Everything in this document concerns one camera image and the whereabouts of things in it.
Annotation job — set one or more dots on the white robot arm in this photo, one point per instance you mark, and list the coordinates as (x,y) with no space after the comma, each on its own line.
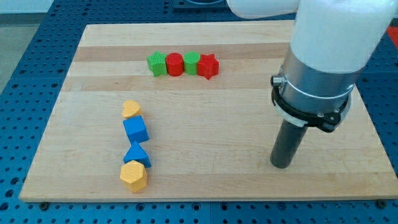
(331,43)

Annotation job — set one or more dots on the blue triangle block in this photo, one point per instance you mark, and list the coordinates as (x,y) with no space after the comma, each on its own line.
(137,153)

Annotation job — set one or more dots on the yellow hexagon block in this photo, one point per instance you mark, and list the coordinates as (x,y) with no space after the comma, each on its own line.
(134,176)

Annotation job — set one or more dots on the wooden board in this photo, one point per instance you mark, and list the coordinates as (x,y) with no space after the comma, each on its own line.
(208,139)

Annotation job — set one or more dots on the red star block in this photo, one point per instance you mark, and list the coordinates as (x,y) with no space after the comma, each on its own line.
(208,66)

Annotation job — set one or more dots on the green cylinder block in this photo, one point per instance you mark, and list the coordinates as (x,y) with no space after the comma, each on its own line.
(190,60)

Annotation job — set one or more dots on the red cylinder block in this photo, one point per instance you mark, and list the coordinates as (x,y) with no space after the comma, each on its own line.
(174,63)

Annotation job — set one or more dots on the green star block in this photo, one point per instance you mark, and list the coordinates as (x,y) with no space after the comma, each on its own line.
(156,63)

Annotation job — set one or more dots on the blue cube block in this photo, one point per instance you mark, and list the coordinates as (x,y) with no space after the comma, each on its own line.
(135,129)

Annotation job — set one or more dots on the yellow heart block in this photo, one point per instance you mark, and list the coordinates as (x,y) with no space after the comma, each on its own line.
(131,109)

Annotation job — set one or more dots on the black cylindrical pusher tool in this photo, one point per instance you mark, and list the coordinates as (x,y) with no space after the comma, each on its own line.
(286,144)

